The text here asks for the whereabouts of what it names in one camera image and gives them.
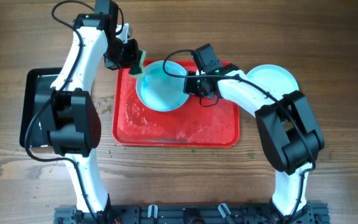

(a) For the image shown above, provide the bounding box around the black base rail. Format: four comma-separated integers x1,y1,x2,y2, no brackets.
53,202,331,224

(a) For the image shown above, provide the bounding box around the light blue plate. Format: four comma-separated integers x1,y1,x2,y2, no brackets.
135,60,189,112
247,64,300,94

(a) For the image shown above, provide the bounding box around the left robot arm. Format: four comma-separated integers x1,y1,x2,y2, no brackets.
23,1,145,223

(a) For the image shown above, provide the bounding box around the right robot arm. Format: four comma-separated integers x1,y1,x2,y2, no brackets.
183,44,324,220

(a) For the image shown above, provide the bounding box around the black rectangular tray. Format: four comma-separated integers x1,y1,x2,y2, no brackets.
19,67,62,147

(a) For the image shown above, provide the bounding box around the green yellow sponge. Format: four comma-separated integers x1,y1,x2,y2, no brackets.
128,50,146,78

